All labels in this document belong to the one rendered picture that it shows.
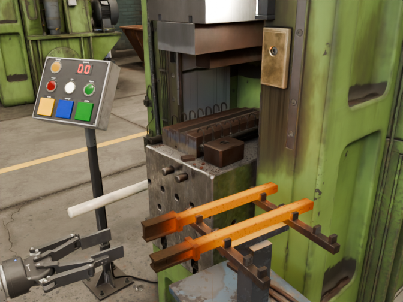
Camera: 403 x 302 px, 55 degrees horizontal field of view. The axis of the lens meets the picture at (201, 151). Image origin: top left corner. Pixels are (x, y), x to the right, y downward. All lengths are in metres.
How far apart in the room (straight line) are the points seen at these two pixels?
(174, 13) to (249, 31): 0.28
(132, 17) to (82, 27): 4.40
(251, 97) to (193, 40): 0.59
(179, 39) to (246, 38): 0.25
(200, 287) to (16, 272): 0.53
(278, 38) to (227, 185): 0.49
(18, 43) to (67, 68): 4.35
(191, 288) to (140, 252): 1.30
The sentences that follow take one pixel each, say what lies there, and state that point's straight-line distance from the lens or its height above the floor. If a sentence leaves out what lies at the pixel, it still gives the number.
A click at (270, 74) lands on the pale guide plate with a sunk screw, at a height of 1.22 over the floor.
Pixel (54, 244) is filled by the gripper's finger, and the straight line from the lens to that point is 0.93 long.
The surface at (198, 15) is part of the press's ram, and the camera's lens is 1.23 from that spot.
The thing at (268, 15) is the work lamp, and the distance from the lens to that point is 1.18.
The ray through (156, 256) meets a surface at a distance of 0.83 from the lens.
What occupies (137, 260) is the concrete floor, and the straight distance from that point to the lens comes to 2.39.
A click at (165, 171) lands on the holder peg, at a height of 0.88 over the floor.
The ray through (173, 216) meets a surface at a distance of 0.95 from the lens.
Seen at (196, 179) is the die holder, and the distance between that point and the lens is 1.28.
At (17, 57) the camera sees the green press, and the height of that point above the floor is 0.67.
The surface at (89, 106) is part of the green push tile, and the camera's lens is 1.64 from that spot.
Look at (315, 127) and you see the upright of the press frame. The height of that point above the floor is 1.08.
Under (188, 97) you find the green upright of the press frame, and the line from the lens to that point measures 1.61.
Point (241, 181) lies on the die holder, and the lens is 1.33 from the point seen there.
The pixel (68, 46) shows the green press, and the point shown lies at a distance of 6.16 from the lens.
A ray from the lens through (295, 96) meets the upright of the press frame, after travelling 1.19.
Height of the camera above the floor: 1.44
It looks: 22 degrees down
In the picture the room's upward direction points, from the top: straight up
